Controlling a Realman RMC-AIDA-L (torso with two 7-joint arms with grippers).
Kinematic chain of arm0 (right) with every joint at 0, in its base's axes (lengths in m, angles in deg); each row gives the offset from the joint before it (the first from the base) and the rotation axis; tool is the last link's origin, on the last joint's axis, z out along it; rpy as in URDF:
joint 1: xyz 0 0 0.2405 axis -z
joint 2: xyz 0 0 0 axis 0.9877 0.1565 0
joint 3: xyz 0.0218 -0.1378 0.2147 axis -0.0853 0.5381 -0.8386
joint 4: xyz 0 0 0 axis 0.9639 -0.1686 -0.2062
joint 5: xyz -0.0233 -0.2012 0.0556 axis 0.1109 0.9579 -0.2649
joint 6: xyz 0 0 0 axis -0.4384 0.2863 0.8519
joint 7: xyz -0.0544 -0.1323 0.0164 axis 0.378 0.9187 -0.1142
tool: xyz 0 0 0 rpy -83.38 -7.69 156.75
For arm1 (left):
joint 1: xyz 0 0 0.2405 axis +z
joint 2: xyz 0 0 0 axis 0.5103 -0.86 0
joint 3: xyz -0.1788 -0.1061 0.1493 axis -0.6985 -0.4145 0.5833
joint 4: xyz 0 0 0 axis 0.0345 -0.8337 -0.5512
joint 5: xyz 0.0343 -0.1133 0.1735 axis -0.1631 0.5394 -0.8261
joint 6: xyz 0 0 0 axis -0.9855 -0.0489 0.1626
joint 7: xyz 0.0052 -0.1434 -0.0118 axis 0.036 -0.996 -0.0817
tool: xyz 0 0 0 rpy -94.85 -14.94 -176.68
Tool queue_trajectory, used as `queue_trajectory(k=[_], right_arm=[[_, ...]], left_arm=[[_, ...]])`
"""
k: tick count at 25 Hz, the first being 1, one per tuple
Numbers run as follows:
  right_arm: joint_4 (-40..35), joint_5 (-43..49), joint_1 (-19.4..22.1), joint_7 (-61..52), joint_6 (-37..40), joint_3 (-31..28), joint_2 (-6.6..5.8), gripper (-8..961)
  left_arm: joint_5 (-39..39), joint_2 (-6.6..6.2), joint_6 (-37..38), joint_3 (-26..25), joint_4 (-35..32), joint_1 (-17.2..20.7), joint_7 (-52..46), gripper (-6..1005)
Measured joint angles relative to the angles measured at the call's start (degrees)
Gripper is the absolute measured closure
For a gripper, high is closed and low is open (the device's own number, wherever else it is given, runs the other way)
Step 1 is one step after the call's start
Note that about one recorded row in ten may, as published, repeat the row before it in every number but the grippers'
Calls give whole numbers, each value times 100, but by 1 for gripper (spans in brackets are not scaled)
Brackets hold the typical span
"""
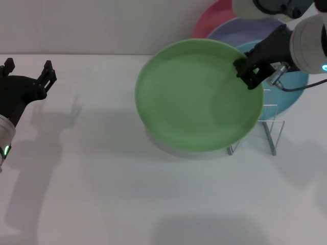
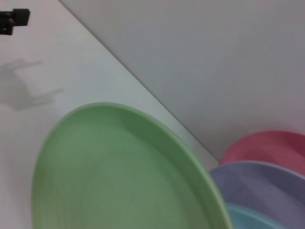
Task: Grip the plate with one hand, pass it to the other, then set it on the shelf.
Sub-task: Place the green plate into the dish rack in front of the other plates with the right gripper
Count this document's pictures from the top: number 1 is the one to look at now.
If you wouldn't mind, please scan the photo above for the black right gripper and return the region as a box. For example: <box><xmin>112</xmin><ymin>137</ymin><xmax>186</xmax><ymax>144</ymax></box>
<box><xmin>233</xmin><ymin>24</ymin><xmax>297</xmax><ymax>90</ymax></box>

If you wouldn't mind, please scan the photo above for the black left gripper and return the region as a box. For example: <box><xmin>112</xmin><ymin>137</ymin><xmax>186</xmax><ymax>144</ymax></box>
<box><xmin>0</xmin><ymin>58</ymin><xmax>56</xmax><ymax>126</ymax></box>

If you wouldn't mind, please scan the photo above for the green round plate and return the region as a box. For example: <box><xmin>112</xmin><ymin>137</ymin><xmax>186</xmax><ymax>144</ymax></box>
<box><xmin>134</xmin><ymin>38</ymin><xmax>264</xmax><ymax>153</ymax></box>

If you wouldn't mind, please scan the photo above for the purple round plate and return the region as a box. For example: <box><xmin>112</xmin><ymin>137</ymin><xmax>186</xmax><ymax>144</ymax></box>
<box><xmin>206</xmin><ymin>17</ymin><xmax>287</xmax><ymax>48</ymax></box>

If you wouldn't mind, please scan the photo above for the light blue round plate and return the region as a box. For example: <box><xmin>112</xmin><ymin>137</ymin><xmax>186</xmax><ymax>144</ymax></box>
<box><xmin>235</xmin><ymin>42</ymin><xmax>310</xmax><ymax>116</ymax></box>

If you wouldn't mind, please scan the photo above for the pink round plate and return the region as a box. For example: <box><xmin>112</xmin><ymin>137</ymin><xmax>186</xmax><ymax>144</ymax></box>
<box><xmin>193</xmin><ymin>0</ymin><xmax>239</xmax><ymax>39</ymax></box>

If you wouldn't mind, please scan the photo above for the dark cable with silver connectors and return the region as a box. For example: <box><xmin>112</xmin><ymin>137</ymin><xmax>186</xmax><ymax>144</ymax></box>
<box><xmin>267</xmin><ymin>62</ymin><xmax>327</xmax><ymax>92</ymax></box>

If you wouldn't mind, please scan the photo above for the silver wire plate rack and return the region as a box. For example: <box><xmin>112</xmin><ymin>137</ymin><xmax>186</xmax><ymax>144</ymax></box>
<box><xmin>226</xmin><ymin>88</ymin><xmax>285</xmax><ymax>156</ymax></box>

